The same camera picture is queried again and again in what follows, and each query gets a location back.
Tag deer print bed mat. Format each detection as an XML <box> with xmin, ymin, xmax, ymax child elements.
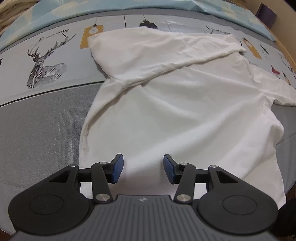
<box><xmin>1</xmin><ymin>9</ymin><xmax>295</xmax><ymax>105</ymax></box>

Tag grey mattress cover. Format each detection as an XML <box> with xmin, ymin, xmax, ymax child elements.
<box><xmin>0</xmin><ymin>82</ymin><xmax>296</xmax><ymax>232</ymax></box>

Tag white t-shirt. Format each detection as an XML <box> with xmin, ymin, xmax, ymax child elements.
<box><xmin>79</xmin><ymin>27</ymin><xmax>295</xmax><ymax>207</ymax></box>

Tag purple box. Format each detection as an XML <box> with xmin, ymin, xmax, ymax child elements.
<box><xmin>255</xmin><ymin>3</ymin><xmax>277</xmax><ymax>29</ymax></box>

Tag cream folded blankets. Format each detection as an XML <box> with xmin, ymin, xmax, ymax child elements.
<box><xmin>0</xmin><ymin>0</ymin><xmax>39</xmax><ymax>35</ymax></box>

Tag light blue patterned sheet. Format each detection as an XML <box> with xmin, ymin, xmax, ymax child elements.
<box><xmin>1</xmin><ymin>1</ymin><xmax>275</xmax><ymax>49</ymax></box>

